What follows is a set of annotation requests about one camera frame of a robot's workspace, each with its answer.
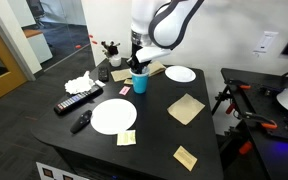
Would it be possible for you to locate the crumpled white tissue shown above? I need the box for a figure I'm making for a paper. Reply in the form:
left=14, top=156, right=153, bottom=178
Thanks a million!
left=64, top=70, right=96, bottom=95

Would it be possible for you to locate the white calibration marker board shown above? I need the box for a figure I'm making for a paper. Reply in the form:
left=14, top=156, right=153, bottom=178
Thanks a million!
left=35, top=161, right=88, bottom=180

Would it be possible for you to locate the small white paper plate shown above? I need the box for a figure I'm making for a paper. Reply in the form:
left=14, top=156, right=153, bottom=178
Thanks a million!
left=164, top=65, right=197, bottom=83

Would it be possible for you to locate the pale yellow condiment packet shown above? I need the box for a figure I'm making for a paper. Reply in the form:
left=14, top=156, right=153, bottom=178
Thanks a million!
left=116, top=129, right=137, bottom=147

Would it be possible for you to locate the orange clamp handle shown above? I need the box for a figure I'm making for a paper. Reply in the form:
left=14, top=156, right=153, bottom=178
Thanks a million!
left=225, top=102, right=237, bottom=115
left=238, top=140, right=254, bottom=156

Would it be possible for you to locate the blue plastic cup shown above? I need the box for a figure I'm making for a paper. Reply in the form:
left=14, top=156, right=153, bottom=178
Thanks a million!
left=129, top=67, right=151, bottom=95

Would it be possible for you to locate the brown paper napkin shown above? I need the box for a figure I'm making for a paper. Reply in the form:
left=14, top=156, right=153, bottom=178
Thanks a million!
left=166, top=93, right=206, bottom=126
left=148, top=60, right=167, bottom=77
left=110, top=68, right=133, bottom=83

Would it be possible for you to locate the tan condiment packet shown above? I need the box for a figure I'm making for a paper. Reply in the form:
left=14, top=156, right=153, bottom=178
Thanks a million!
left=172, top=145, right=198, bottom=172

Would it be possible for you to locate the short black TV remote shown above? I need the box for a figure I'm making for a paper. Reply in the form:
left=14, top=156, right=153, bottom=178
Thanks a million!
left=97, top=66, right=110, bottom=83

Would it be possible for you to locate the white round vase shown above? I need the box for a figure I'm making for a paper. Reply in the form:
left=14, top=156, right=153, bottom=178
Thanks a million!
left=109, top=54, right=122, bottom=68

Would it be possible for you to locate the black office chair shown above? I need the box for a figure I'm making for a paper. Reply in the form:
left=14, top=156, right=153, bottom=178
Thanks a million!
left=27, top=0, right=50, bottom=28

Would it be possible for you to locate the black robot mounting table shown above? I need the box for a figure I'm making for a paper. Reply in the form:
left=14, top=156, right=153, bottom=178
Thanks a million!
left=211, top=67, right=288, bottom=180

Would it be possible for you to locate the small pink packet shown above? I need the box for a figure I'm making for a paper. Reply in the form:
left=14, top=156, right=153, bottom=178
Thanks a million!
left=118, top=85, right=132, bottom=96

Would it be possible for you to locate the white wall switch plate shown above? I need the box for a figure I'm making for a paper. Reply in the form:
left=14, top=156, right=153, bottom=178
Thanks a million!
left=252, top=30, right=280, bottom=57

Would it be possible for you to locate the large white paper plate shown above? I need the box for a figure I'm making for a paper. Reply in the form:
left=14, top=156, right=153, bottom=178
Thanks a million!
left=90, top=98, right=138, bottom=136

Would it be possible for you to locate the small white paper slip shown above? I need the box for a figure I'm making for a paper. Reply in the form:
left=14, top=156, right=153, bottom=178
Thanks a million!
left=94, top=79, right=107, bottom=88

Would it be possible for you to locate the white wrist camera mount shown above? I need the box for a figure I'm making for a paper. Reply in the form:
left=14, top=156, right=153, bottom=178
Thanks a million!
left=135, top=46, right=172, bottom=64

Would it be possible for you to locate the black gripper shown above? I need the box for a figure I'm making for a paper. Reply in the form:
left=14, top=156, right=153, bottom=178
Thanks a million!
left=126, top=44, right=149, bottom=75

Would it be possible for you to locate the orange handled bar clamp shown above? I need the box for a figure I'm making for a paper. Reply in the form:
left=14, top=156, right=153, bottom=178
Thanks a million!
left=240, top=111, right=279, bottom=130
left=224, top=78, right=252, bottom=91

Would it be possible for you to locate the small black curved remote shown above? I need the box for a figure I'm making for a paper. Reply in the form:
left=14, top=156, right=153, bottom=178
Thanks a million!
left=69, top=109, right=93, bottom=135

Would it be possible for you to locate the long black TV remote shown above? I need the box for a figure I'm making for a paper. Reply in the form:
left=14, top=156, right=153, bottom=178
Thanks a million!
left=53, top=84, right=104, bottom=116

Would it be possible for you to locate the white cabinet with wood top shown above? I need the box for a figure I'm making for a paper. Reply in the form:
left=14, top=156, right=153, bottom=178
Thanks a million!
left=22, top=29, right=54, bottom=64

